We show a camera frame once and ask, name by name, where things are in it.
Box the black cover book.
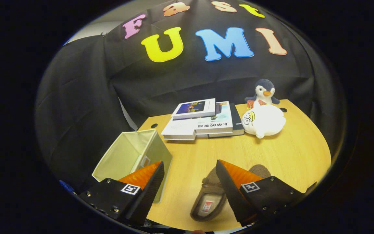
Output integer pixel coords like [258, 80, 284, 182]
[208, 103, 244, 139]

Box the white round plush toy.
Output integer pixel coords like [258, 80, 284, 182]
[241, 102, 286, 139]

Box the green fabric storage box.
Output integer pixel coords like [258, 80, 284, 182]
[92, 129, 173, 204]

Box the penguin plush toy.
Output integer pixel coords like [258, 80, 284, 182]
[244, 79, 281, 109]

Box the book with night photo cover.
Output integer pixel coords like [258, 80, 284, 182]
[171, 98, 216, 120]

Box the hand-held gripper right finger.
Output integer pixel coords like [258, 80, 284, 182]
[216, 160, 305, 227]

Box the black backdrop cloth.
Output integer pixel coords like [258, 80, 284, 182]
[34, 0, 346, 195]

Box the book with pale blue cover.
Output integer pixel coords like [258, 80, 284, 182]
[194, 101, 234, 135]

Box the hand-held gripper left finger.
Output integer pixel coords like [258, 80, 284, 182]
[78, 162, 165, 227]

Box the white cover book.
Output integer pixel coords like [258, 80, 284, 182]
[161, 118, 198, 141]

